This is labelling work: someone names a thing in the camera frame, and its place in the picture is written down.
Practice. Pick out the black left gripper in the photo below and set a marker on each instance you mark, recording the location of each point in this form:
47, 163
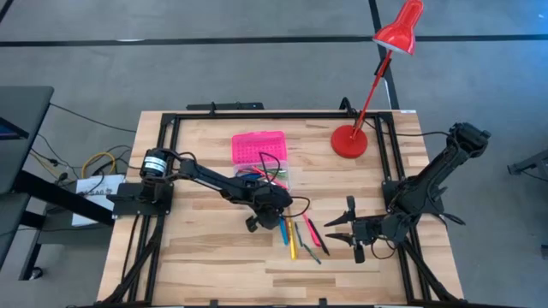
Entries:
269, 203

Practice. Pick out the pink highlighter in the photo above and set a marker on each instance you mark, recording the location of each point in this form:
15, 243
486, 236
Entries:
311, 231

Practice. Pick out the red desk lamp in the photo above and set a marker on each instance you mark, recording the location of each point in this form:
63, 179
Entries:
349, 143

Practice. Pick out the clear box with pink lid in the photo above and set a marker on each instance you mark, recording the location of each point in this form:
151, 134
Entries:
252, 147

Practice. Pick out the green pen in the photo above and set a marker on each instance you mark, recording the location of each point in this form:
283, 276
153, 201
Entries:
276, 172

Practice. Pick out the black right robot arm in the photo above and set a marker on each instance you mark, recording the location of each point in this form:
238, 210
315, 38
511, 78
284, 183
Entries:
428, 181

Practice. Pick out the grey desk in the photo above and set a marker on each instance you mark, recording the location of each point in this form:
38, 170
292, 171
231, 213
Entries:
25, 102

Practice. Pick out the dark laptop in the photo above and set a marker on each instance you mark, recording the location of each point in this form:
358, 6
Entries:
10, 130

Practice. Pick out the black caster wheel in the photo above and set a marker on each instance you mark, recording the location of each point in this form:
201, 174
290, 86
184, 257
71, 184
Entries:
36, 273

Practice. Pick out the black pen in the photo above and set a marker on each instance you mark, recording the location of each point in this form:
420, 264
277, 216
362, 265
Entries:
319, 237

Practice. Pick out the white paper box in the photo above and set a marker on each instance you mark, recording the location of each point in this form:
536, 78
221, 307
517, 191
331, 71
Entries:
87, 190

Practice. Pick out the black bar bracket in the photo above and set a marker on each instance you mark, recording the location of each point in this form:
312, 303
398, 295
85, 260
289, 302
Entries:
227, 106

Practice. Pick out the black desk beam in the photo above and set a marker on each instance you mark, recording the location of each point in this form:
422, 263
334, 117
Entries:
38, 189

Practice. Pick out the clear barrel blue pen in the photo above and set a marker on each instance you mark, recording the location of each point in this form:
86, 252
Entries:
250, 175

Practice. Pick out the black clamp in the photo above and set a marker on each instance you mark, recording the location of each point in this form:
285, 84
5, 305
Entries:
346, 106

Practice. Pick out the yellow highlighter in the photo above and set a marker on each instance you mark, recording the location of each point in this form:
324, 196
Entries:
293, 244

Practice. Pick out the dark grey desk panel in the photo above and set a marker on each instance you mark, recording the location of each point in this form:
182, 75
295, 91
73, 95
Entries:
10, 222

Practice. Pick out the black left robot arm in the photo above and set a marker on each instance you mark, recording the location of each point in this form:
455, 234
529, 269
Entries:
205, 175

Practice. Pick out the grey stand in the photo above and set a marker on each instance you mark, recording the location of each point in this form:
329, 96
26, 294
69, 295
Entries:
531, 162

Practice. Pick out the black metal table frame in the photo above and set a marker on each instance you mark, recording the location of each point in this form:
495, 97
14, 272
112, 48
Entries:
278, 115

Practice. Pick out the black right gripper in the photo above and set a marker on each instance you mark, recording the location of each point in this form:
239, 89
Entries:
370, 229

